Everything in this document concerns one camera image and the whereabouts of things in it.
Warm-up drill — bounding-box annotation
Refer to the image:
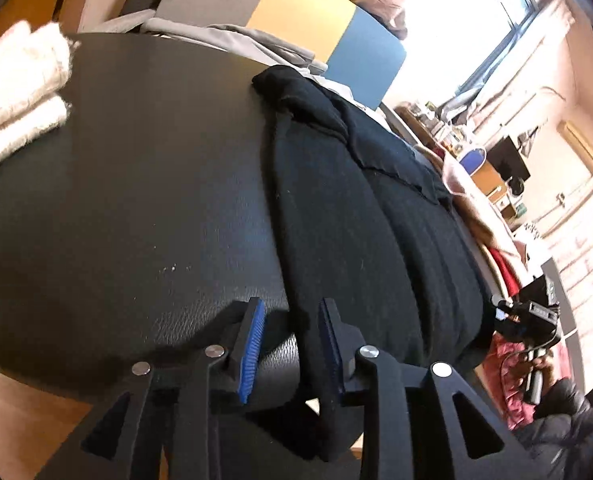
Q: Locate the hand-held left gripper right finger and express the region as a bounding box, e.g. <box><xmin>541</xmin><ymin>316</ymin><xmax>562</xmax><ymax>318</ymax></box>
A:
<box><xmin>317</xmin><ymin>297</ymin><xmax>557</xmax><ymax>480</ymax></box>

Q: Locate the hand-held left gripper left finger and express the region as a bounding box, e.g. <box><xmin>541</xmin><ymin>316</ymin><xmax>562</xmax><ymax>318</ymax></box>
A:
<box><xmin>34</xmin><ymin>296</ymin><xmax>267</xmax><ymax>480</ymax></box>

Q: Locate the black knit sweater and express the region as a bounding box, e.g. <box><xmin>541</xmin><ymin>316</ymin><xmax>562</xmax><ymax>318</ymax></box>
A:
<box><xmin>251</xmin><ymin>65</ymin><xmax>501</xmax><ymax>464</ymax></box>

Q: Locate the person's right forearm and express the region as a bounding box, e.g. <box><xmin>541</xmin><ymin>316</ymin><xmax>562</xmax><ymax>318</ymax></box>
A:
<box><xmin>513</xmin><ymin>360</ymin><xmax>593</xmax><ymax>480</ymax></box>

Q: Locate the person's right hand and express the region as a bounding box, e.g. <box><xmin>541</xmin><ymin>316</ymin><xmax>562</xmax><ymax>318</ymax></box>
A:
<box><xmin>512</xmin><ymin>349</ymin><xmax>553</xmax><ymax>392</ymax></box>

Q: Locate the red cloth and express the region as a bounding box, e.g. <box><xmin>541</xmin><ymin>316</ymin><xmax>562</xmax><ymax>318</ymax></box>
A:
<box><xmin>486</xmin><ymin>247</ymin><xmax>525</xmax><ymax>302</ymax></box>

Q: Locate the red floral blanket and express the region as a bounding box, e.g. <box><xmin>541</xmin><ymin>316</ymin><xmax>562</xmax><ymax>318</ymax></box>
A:
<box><xmin>476</xmin><ymin>334</ymin><xmax>573</xmax><ymax>432</ymax></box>

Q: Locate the pink beige blanket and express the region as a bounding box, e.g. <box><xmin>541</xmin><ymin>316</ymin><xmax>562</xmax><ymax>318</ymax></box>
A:
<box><xmin>410</xmin><ymin>141</ymin><xmax>528</xmax><ymax>263</ymax></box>

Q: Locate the cardboard box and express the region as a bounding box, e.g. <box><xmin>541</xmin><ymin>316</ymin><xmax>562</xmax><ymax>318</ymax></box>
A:
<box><xmin>470</xmin><ymin>160</ymin><xmax>510</xmax><ymax>207</ymax></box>

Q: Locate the black monitor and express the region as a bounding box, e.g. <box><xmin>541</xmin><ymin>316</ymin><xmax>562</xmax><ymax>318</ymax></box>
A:
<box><xmin>486</xmin><ymin>135</ymin><xmax>533</xmax><ymax>184</ymax></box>

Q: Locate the window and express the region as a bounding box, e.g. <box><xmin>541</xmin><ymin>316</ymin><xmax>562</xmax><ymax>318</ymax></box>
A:
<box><xmin>390</xmin><ymin>0</ymin><xmax>539</xmax><ymax>108</ymax></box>

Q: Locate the grey cloth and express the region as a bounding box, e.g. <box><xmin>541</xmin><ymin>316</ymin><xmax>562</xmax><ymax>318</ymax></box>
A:
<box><xmin>96</xmin><ymin>15</ymin><xmax>330</xmax><ymax>77</ymax></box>

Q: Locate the folded white towel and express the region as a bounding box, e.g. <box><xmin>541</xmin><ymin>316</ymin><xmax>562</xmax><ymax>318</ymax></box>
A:
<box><xmin>0</xmin><ymin>96</ymin><xmax>70</xmax><ymax>181</ymax></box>
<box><xmin>0</xmin><ymin>20</ymin><xmax>74</xmax><ymax>138</ymax></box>

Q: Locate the grey yellow blue headboard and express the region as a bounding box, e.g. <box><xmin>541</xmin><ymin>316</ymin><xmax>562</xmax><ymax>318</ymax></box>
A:
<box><xmin>79</xmin><ymin>0</ymin><xmax>408</xmax><ymax>111</ymax></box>

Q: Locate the wall air conditioner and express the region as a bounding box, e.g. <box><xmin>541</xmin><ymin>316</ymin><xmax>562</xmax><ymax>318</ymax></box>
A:
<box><xmin>556</xmin><ymin>120</ymin><xmax>593</xmax><ymax>177</ymax></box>

